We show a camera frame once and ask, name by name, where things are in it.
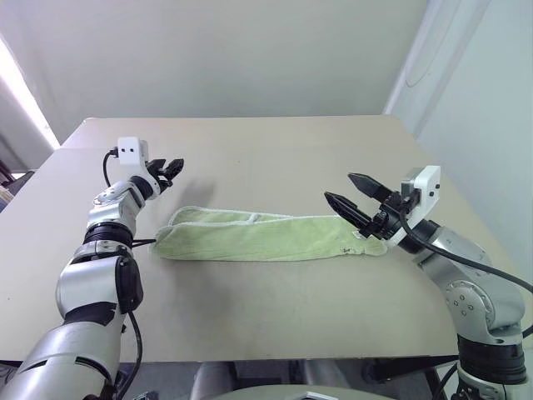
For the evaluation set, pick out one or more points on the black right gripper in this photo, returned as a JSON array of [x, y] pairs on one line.
[[385, 217]]

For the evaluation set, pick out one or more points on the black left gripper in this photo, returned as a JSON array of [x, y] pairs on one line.
[[163, 178]]

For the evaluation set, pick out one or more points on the light green towel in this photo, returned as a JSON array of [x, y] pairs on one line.
[[258, 237]]

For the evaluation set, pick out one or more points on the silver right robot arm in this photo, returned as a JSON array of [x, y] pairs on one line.
[[470, 300]]

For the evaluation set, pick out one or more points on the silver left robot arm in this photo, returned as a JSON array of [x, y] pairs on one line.
[[89, 287]]

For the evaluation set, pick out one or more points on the grey rounded shape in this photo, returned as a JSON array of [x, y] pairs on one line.
[[212, 380]]

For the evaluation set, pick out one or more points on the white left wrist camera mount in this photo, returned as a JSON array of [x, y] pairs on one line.
[[130, 151]]

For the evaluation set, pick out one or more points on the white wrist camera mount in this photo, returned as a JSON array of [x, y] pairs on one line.
[[429, 195], [130, 151]]

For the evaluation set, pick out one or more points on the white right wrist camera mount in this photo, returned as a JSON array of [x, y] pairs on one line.
[[429, 195]]

